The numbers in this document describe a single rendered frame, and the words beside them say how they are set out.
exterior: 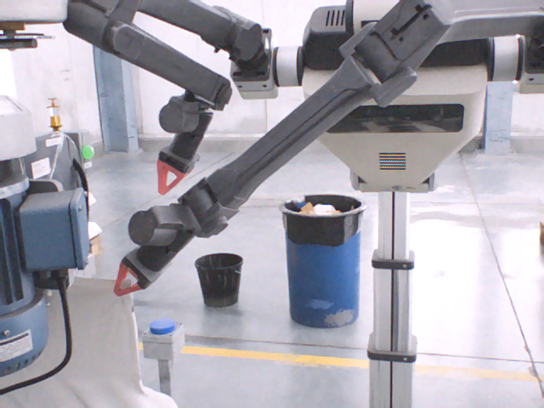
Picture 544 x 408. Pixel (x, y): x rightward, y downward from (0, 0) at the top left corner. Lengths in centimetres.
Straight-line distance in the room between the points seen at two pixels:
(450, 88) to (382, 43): 40
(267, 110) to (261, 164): 830
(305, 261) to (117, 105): 687
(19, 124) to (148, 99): 909
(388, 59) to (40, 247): 54
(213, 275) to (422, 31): 289
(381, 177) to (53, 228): 90
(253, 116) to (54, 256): 858
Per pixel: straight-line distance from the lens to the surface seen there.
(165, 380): 159
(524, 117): 915
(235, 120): 944
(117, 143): 993
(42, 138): 125
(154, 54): 107
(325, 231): 323
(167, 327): 152
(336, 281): 335
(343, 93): 96
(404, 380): 175
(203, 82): 122
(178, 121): 122
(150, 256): 111
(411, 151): 145
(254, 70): 137
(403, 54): 93
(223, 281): 369
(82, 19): 96
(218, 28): 120
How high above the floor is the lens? 148
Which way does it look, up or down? 14 degrees down
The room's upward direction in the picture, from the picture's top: 2 degrees counter-clockwise
